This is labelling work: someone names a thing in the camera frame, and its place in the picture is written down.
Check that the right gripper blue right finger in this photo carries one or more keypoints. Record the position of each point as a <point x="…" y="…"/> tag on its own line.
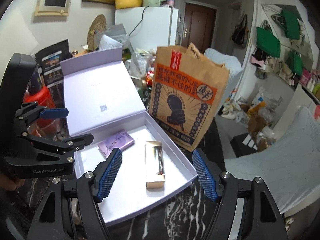
<point x="205" y="176"/>

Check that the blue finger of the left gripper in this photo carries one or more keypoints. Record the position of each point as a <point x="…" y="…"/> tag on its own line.
<point x="54" y="113"/>

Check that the green tote bag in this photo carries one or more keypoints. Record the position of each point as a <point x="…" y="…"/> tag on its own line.
<point x="268" y="43"/>

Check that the white covered chair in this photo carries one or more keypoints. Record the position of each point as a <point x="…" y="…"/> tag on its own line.
<point x="290" y="167"/>

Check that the gold rectangular box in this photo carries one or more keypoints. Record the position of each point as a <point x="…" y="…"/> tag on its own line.
<point x="154" y="165"/>

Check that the woven round fan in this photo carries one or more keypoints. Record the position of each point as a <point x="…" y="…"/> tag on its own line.
<point x="98" y="25"/>

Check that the white refrigerator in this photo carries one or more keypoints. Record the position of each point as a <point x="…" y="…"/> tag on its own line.
<point x="149" y="27"/>

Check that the brown entrance door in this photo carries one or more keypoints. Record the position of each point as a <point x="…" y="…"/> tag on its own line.
<point x="198" y="27"/>

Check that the black printed bag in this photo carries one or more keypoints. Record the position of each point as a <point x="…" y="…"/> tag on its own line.
<point x="49" y="60"/>

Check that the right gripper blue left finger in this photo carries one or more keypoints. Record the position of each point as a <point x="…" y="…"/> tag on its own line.
<point x="105" y="174"/>

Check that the wall intercom panel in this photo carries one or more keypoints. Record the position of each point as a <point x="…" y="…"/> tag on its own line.
<point x="52" y="8"/>

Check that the lavender gift box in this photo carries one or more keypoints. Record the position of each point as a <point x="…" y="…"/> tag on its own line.
<point x="102" y="100"/>

